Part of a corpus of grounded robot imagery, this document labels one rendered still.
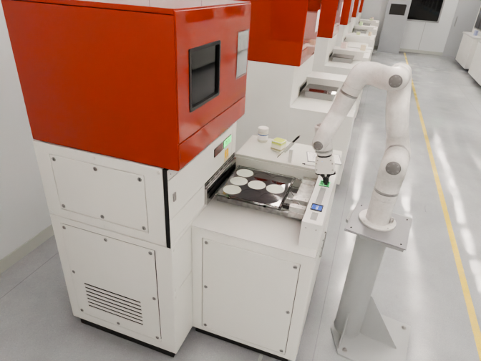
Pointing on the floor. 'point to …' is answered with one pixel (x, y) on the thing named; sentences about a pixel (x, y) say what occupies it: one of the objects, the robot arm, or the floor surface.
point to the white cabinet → (252, 291)
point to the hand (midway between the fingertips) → (326, 180)
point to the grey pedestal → (366, 311)
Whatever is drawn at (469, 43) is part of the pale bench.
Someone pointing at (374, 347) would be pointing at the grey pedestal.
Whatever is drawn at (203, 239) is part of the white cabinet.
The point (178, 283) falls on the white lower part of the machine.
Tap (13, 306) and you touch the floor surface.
